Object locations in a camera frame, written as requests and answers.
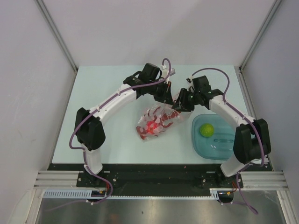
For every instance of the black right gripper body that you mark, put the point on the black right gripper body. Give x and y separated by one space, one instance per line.
192 98

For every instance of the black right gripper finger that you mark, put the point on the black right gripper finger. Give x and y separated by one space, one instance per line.
180 102
186 108

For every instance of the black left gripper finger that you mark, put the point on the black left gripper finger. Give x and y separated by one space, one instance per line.
160 96
167 95

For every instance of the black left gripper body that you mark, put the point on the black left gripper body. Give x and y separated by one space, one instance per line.
152 90

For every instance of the clear zip top bag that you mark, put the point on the clear zip top bag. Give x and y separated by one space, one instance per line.
164 115

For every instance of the green fake food ball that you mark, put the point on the green fake food ball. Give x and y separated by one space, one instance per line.
206 130

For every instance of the red fake food ball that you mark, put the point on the red fake food ball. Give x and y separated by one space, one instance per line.
151 127

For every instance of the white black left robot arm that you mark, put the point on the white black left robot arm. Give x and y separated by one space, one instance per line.
89 124

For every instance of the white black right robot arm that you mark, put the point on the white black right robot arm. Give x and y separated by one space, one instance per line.
251 141

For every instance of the teal translucent plastic container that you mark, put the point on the teal translucent plastic container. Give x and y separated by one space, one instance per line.
220 145

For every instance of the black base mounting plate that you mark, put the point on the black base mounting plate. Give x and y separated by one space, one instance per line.
155 168

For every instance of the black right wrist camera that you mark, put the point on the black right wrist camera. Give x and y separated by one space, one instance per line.
199 84

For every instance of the right aluminium corner post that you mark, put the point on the right aluminium corner post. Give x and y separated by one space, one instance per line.
261 32

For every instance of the aluminium corner post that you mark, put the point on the aluminium corner post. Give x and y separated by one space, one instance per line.
56 33
261 32

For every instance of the aluminium front frame rail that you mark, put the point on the aluminium front frame rail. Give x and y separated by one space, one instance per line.
265 180

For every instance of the white slotted cable duct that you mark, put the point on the white slotted cable duct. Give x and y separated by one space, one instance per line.
72 193

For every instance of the left aluminium corner post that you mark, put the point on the left aluminium corner post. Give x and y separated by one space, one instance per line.
56 33

